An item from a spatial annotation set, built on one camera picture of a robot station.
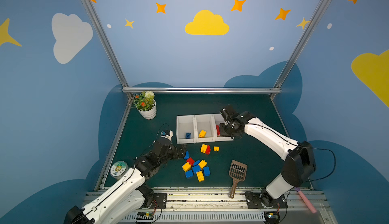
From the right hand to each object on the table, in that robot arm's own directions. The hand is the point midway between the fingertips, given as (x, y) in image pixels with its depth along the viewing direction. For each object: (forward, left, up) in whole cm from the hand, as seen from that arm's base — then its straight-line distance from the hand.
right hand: (223, 131), depth 86 cm
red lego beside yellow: (-7, +8, -11) cm, 15 cm away
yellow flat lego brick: (-22, +12, -12) cm, 28 cm away
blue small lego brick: (+2, +21, -11) cm, 24 cm away
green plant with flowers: (+17, +50, +4) cm, 53 cm away
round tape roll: (-23, +55, -4) cm, 60 cm away
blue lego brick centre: (-18, +15, -11) cm, 26 cm away
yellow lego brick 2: (-15, +11, -12) cm, 22 cm away
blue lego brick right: (-19, +9, -11) cm, 24 cm away
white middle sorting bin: (+14, +10, -12) cm, 21 cm away
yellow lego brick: (-18, +21, -11) cm, 29 cm away
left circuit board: (-41, +39, -15) cm, 59 cm away
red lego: (+1, +3, -2) cm, 4 cm away
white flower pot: (+14, +48, -7) cm, 51 cm away
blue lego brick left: (-21, +19, -12) cm, 31 cm away
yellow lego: (+4, +12, -10) cm, 16 cm away
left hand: (-10, +24, 0) cm, 26 cm away
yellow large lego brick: (-6, +11, -11) cm, 17 cm away
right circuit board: (-38, -23, -17) cm, 48 cm away
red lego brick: (-14, +19, -12) cm, 26 cm away
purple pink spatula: (-34, -42, -12) cm, 56 cm away
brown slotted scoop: (-19, -8, -13) cm, 25 cm away
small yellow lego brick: (-5, +4, -12) cm, 14 cm away
